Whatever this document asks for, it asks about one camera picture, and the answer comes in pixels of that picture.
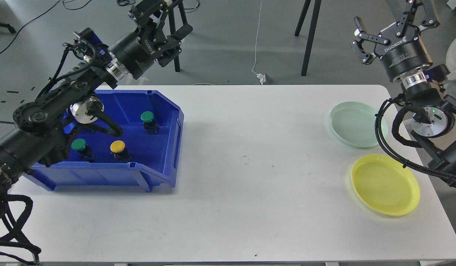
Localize light green plate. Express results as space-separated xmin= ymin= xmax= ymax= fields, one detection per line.
xmin=328 ymin=101 xmax=378 ymax=148

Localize green push button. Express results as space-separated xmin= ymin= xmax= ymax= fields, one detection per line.
xmin=140 ymin=111 xmax=158 ymax=134
xmin=71 ymin=138 xmax=96 ymax=162

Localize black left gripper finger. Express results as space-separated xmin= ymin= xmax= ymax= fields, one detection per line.
xmin=128 ymin=0 xmax=176 ymax=28
xmin=158 ymin=24 xmax=193 ymax=68

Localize blue plastic bin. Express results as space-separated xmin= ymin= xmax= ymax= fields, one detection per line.
xmin=25 ymin=89 xmax=184 ymax=192

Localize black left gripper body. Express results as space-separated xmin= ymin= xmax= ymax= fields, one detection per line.
xmin=109 ymin=27 xmax=167 ymax=79

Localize black tripod legs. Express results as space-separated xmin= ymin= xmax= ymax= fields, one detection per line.
xmin=164 ymin=0 xmax=193 ymax=72
xmin=294 ymin=0 xmax=322 ymax=77

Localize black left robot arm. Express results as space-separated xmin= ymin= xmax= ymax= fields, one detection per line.
xmin=0 ymin=0 xmax=193 ymax=266

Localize yellow plate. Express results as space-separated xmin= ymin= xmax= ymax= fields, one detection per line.
xmin=350 ymin=154 xmax=421 ymax=216

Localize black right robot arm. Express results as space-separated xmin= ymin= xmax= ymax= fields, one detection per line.
xmin=351 ymin=0 xmax=456 ymax=188

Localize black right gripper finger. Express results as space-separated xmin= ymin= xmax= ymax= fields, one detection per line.
xmin=351 ymin=17 xmax=385 ymax=65
xmin=396 ymin=0 xmax=440 ymax=37

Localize black floor cable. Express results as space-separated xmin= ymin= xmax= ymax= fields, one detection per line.
xmin=0 ymin=0 xmax=92 ymax=60

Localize black tripod legs right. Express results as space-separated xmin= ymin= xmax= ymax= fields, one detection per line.
xmin=294 ymin=0 xmax=322 ymax=77

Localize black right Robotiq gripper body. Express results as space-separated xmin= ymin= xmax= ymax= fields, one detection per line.
xmin=375 ymin=23 xmax=433 ymax=82

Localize white cable with plug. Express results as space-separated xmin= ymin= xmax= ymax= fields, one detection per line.
xmin=251 ymin=0 xmax=276 ymax=85

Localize black tripod legs left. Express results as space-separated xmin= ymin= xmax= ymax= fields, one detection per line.
xmin=164 ymin=0 xmax=193 ymax=72

